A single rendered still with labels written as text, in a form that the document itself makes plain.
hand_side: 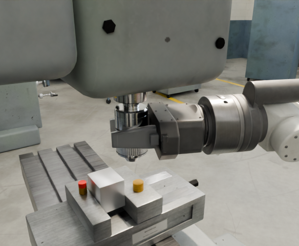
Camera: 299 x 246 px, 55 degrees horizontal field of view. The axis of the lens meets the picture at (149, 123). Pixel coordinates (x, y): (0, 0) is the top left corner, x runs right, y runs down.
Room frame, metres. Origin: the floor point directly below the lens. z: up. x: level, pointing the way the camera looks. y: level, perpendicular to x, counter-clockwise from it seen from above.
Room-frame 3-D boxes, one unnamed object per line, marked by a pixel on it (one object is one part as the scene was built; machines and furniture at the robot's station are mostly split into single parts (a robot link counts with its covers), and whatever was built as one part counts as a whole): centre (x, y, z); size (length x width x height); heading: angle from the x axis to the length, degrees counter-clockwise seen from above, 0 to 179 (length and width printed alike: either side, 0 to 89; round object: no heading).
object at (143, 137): (0.35, 0.02, 1.23); 0.06 x 0.02 x 0.03; 100
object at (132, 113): (0.38, 0.03, 1.26); 0.05 x 0.05 x 0.01
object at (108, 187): (0.48, 0.09, 1.06); 0.06 x 0.05 x 0.06; 34
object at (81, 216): (0.50, 0.06, 1.00); 0.35 x 0.15 x 0.11; 124
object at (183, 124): (0.39, -0.06, 1.23); 0.13 x 0.12 x 0.10; 9
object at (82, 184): (0.48, 0.13, 1.07); 0.02 x 0.02 x 0.03
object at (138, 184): (0.49, 0.02, 1.07); 0.02 x 0.02 x 0.02
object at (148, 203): (0.51, 0.04, 1.04); 0.15 x 0.06 x 0.04; 34
